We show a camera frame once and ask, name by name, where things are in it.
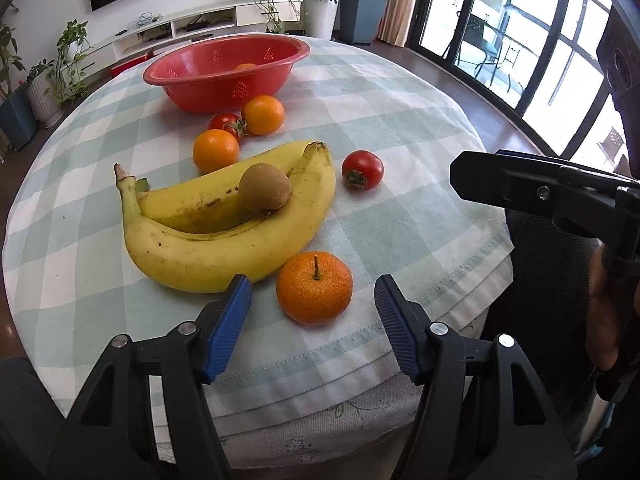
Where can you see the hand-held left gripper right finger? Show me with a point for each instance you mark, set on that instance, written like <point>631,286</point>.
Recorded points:
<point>395,330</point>

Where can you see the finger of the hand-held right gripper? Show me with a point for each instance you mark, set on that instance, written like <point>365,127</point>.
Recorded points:
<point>530,155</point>
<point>480,177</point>

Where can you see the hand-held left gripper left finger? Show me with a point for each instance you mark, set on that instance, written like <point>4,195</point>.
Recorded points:
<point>227,327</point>

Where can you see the yellow banana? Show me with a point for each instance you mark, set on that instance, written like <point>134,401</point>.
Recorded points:
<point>200,206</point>
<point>200,266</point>

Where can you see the mandarin with stem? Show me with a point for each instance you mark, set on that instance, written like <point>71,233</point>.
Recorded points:
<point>312,297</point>

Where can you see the red tomato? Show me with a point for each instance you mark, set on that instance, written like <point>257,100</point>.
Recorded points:
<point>368,166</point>
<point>222,122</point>

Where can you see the brown kiwi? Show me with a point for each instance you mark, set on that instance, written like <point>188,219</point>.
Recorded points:
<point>265,187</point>

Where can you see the orange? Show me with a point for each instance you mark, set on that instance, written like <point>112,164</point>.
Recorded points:
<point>263,115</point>
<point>216,151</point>
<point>245,66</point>

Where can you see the red plastic colander bowl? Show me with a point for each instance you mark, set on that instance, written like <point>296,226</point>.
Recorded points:
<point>200,91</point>

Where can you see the person's right hand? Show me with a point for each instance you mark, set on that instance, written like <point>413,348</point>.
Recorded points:
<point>605,310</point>

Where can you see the black framed glass door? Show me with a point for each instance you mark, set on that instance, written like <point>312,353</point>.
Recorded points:
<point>542,50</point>

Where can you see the green white checked tablecloth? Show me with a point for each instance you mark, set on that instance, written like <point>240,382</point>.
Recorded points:
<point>400,110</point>

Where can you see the outdoor metal table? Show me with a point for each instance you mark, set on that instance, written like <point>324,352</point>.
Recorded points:
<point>515,45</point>

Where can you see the outdoor metal chair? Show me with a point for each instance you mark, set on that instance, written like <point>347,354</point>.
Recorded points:
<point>477,45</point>

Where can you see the white floral tablecloth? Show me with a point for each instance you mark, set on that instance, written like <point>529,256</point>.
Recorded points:
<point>310,440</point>

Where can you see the black mesh chair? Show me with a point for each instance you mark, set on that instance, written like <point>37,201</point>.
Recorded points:
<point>545,310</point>
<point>25,410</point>

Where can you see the beige curtain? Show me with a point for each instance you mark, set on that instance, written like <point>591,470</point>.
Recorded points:
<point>400,0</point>

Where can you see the dark square planter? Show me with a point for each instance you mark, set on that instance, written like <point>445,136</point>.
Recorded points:
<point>362,17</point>

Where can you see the tall white planter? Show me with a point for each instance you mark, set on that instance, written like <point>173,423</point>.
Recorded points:
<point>320,20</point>

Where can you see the red storage box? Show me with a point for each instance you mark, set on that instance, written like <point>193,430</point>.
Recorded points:
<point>130,66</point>

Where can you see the round white plant pot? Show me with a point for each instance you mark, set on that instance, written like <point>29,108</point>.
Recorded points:
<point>45,105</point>

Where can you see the blue grey planter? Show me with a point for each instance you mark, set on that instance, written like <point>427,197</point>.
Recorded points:
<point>17,120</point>

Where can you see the white television cabinet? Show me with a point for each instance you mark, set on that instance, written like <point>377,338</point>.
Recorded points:
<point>210,14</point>

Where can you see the small leafy plant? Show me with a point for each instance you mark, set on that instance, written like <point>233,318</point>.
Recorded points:
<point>40,69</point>

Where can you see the trailing pothos plant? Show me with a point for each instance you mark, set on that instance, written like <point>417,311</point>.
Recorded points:
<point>75,35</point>

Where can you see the leafy green plant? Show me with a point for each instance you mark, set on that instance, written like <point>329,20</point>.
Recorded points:
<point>7,55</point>

